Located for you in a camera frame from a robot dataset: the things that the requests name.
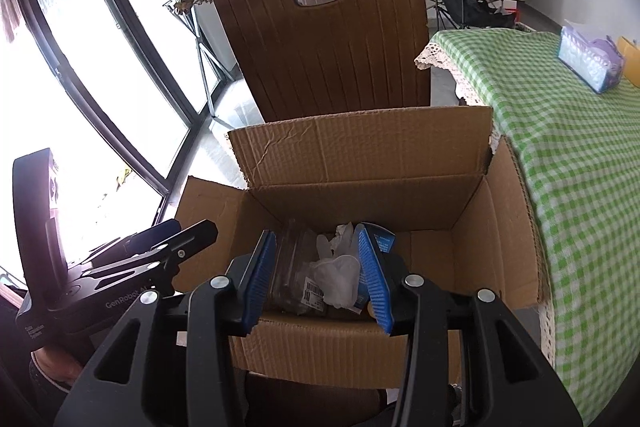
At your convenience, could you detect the blue carton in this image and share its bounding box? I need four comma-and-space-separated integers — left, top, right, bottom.
352, 223, 397, 315

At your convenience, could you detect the brown cardboard box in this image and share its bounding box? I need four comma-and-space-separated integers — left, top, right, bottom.
172, 104, 546, 388

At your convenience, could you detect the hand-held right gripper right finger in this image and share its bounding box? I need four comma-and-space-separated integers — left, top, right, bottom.
356, 226, 585, 427

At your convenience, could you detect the brown wooden chair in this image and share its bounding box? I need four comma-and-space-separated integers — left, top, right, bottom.
207, 0, 433, 427

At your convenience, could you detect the purple tissue pack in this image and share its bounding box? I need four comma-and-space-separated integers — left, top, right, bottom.
557, 26, 626, 95

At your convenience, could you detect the white plastic bag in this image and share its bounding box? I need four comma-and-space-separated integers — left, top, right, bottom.
307, 223, 363, 308

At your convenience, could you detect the metal drying rack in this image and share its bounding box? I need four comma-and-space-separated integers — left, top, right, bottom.
161, 0, 241, 128

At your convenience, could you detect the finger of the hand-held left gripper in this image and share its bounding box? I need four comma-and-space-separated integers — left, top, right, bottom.
80, 220, 219, 290
82, 219, 183, 265

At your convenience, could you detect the yellow cup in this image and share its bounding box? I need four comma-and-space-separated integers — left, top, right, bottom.
616, 36, 640, 88

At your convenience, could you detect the green checkered tablecloth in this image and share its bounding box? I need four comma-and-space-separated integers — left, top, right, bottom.
414, 29, 640, 413

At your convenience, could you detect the black camping chair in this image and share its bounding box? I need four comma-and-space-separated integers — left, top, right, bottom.
431, 0, 516, 30

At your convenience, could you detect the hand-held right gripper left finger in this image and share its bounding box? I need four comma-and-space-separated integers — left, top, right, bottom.
54, 229, 277, 427

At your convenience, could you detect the black window frame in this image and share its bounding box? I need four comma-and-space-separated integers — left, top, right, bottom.
0, 0, 221, 278

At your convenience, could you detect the clear plastic container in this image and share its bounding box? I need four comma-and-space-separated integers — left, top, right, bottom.
272, 219, 331, 318

